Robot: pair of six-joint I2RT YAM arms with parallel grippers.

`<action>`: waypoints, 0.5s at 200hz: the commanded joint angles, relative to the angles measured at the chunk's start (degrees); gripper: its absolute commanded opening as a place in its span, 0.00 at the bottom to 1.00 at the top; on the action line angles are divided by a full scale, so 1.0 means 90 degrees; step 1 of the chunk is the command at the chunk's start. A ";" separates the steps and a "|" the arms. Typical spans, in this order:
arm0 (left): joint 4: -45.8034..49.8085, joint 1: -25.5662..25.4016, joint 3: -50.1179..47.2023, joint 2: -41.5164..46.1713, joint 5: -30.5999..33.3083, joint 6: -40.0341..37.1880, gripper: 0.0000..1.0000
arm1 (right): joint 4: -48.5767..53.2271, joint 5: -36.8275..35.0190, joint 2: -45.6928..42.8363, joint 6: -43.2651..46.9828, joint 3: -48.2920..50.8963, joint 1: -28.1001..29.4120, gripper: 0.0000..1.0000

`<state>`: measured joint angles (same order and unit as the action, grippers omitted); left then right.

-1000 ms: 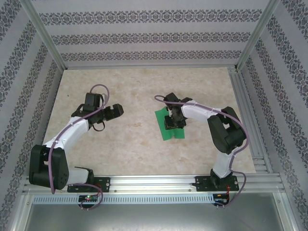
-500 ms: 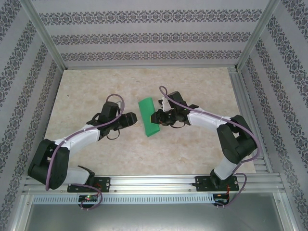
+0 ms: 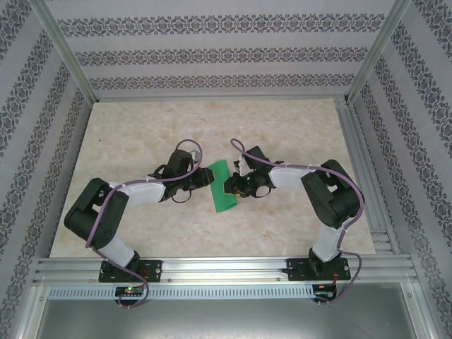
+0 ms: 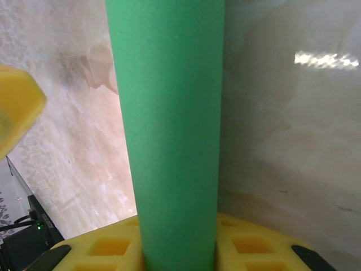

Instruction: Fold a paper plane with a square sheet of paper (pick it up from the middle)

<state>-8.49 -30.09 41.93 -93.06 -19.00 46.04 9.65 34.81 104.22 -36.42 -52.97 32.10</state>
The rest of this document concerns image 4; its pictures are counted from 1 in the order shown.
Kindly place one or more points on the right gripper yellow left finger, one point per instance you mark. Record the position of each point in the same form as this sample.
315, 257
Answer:
107, 248

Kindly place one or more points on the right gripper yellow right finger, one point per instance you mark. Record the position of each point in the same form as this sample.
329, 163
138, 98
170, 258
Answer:
253, 248

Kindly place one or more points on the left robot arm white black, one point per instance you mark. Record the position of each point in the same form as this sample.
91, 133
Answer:
35, 207

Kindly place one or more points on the green square paper sheet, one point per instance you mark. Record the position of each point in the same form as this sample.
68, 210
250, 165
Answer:
169, 113

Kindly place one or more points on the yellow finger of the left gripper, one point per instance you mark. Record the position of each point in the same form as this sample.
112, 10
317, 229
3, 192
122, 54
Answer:
19, 113

